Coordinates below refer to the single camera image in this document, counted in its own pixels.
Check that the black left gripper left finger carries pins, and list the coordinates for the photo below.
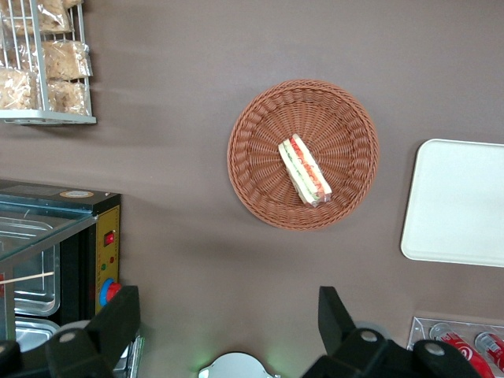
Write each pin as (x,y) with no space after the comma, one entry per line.
(106,330)

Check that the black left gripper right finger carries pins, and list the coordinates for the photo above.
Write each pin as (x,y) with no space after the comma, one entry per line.
(338,342)

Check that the triangle sandwich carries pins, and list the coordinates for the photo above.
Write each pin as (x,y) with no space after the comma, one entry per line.
(305,171)

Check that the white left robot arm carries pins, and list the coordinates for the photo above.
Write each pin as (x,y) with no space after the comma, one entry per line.
(236,368)

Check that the cream plastic tray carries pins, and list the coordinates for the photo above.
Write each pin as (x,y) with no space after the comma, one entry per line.
(456,204)

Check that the tray of packaged pastries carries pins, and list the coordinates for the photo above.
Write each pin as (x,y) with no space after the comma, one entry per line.
(39,115)

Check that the round brown wicker basket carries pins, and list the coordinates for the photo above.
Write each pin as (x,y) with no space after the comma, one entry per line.
(267,118)

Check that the steel food pan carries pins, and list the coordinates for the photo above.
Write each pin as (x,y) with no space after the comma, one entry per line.
(43,299)
(33,332)

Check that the clear acrylic bottle rack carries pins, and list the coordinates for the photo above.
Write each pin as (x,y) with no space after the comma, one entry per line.
(418,330)

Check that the thin wooden stick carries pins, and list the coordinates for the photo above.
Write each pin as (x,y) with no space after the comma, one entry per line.
(27,278)

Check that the red cola bottle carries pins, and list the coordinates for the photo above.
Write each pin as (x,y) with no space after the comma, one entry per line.
(464,352)
(492,346)

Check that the clear rice cracker bag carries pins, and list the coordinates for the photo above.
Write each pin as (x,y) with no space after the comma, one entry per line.
(53,15)
(67,96)
(65,59)
(17,88)

